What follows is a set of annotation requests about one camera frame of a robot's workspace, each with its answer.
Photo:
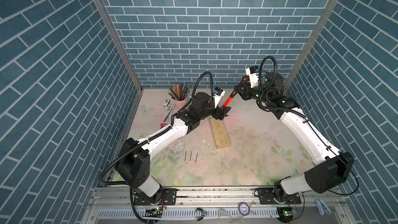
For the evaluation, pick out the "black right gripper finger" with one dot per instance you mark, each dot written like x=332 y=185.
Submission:
x=242 y=83
x=239 y=95

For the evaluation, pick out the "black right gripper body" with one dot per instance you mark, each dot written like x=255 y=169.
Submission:
x=248 y=91

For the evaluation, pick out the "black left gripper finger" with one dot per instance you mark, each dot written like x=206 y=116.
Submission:
x=221 y=116
x=224 y=110

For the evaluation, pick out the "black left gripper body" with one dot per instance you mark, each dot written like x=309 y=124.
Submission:
x=208 y=111

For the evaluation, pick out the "red black claw hammer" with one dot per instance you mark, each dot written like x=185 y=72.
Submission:
x=232 y=95

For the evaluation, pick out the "light wooden nail block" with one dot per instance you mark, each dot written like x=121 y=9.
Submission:
x=219 y=133

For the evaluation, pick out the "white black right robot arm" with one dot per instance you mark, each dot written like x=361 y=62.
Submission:
x=331 y=166

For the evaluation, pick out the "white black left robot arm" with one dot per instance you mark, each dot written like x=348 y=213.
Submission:
x=133 y=163

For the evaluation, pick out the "pink metal pencil bucket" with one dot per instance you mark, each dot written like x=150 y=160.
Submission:
x=180 y=104

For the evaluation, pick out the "bundle of coloured pencils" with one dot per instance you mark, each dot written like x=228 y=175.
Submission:
x=179 y=92

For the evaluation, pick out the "white blue pencil box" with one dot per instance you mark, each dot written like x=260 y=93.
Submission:
x=168 y=115

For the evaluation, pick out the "grey blue clamp tool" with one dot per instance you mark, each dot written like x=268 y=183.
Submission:
x=323 y=208

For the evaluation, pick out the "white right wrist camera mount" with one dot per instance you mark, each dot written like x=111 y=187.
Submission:
x=253 y=74

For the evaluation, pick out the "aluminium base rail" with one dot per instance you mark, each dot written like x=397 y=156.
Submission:
x=183 y=202

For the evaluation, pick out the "aluminium corner post right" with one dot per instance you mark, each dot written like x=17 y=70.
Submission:
x=320 y=24

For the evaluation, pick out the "aluminium corner post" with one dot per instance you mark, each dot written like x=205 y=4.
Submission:
x=320 y=24
x=102 y=11

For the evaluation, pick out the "aluminium corner post left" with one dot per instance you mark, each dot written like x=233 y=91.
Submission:
x=102 y=11

